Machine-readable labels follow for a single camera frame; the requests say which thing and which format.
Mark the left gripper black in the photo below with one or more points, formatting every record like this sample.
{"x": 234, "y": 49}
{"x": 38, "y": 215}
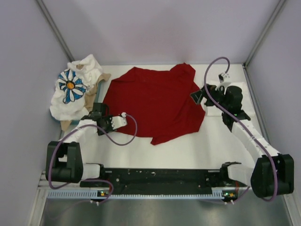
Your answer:
{"x": 110, "y": 129}

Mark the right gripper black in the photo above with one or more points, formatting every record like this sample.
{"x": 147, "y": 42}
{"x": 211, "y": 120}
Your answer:
{"x": 197, "y": 96}

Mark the red t shirt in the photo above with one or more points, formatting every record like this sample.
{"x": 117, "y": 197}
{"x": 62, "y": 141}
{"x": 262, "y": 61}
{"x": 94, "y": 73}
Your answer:
{"x": 159, "y": 101}

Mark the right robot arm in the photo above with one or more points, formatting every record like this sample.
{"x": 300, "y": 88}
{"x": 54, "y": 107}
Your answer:
{"x": 273, "y": 172}

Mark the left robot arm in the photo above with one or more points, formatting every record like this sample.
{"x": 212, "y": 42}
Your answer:
{"x": 66, "y": 159}

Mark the folded white t shirt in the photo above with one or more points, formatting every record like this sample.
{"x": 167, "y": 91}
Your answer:
{"x": 247, "y": 105}

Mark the tan t shirt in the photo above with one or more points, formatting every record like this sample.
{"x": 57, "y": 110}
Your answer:
{"x": 81, "y": 91}

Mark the teal plastic bin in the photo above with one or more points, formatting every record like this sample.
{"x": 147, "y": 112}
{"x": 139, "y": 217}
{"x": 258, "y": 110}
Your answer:
{"x": 70, "y": 113}

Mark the white flower print t shirt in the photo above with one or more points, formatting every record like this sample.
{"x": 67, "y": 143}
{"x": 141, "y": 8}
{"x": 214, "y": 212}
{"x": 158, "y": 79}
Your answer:
{"x": 68, "y": 101}

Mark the white crumpled t shirt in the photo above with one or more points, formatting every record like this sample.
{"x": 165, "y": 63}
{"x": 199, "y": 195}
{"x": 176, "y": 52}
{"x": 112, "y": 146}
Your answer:
{"x": 87, "y": 69}

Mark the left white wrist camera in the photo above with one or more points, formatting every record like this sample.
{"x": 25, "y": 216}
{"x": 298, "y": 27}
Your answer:
{"x": 119, "y": 121}

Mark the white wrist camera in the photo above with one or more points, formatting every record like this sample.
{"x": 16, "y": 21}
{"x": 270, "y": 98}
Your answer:
{"x": 119, "y": 121}
{"x": 224, "y": 80}

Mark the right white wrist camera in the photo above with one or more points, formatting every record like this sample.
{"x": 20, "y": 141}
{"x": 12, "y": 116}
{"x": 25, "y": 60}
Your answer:
{"x": 224, "y": 80}

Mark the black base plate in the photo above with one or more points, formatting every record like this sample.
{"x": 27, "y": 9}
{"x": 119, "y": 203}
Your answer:
{"x": 165, "y": 181}

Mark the grey slotted cable duct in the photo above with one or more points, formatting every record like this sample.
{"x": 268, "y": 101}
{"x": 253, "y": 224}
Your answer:
{"x": 216, "y": 194}

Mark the right aluminium frame post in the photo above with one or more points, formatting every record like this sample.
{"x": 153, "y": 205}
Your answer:
{"x": 266, "y": 30}

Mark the aluminium frame post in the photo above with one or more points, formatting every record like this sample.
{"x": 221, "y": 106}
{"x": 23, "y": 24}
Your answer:
{"x": 266, "y": 30}
{"x": 55, "y": 30}

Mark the left aluminium frame post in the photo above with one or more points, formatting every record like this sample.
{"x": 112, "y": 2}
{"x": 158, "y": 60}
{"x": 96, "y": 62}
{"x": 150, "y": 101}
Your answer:
{"x": 55, "y": 30}

